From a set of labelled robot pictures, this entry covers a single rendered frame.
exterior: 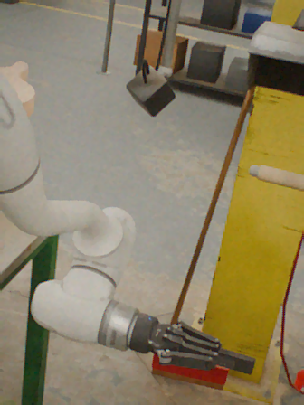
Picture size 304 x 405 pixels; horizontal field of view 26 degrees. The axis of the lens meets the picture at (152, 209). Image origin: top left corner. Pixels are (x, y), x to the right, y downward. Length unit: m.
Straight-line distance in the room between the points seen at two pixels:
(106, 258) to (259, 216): 1.16
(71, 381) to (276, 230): 0.97
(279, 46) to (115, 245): 0.49
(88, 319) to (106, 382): 1.39
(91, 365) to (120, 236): 1.46
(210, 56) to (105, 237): 5.08
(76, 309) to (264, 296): 1.36
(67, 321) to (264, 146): 1.22
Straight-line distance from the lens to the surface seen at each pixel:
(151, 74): 0.81
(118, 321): 1.29
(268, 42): 1.31
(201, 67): 6.35
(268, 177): 1.39
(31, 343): 2.02
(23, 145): 0.89
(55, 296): 1.32
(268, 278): 2.52
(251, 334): 2.66
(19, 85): 1.71
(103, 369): 2.73
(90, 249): 1.32
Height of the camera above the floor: 1.76
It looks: 26 degrees down
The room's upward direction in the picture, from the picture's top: 10 degrees clockwise
